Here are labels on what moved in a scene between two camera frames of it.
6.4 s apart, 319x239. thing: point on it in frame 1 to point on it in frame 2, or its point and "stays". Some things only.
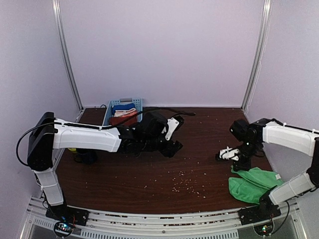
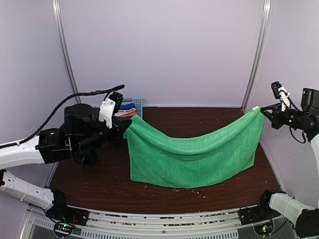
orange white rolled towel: (121, 113) stays
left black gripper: (172, 148) to (118, 129)
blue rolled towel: (122, 107) stays
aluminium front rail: (227, 224) stays
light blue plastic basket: (138, 102) stays
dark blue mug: (86, 156) stays
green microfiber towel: (250, 185) to (158, 158)
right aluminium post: (255, 67) stays
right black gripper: (238, 166) to (275, 117)
